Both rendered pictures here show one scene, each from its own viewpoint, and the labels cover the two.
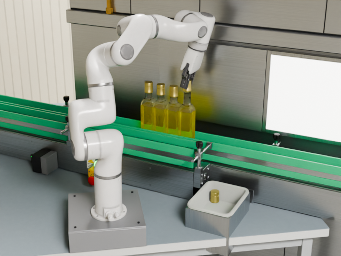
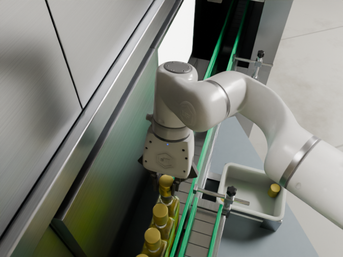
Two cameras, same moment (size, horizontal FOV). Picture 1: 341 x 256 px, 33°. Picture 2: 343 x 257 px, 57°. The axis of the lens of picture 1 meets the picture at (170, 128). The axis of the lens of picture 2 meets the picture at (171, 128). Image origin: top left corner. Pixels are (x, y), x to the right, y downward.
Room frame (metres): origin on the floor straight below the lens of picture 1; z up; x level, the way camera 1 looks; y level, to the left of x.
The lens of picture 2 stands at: (2.20, 0.28, 1.82)
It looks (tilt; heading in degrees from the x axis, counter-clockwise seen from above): 52 degrees down; 261
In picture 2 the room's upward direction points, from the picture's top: straight up
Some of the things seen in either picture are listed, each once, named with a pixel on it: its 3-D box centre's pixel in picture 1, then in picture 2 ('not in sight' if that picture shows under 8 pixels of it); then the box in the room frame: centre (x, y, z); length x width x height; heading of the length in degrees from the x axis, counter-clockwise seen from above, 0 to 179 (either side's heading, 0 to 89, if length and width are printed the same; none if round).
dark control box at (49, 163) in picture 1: (44, 161); not in sight; (2.24, 0.55, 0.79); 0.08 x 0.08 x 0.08; 64
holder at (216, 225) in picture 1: (220, 205); (241, 194); (1.88, -0.19, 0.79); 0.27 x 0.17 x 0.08; 154
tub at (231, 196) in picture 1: (218, 206); (249, 195); (1.85, -0.18, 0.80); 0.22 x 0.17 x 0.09; 154
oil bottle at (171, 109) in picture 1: (173, 126); (162, 237); (2.18, -0.01, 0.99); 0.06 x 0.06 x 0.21; 63
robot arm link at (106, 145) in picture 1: (104, 152); not in sight; (1.75, 0.22, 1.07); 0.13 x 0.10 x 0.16; 110
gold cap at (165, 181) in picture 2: (186, 85); (166, 185); (2.16, -0.07, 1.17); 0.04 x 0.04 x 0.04
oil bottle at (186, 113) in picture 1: (186, 128); (167, 216); (2.16, -0.07, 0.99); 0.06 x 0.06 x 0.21; 64
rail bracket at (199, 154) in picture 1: (201, 154); (220, 197); (1.99, -0.12, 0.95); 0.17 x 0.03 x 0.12; 154
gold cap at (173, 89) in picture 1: (173, 91); (160, 214); (2.18, -0.01, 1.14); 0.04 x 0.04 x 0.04
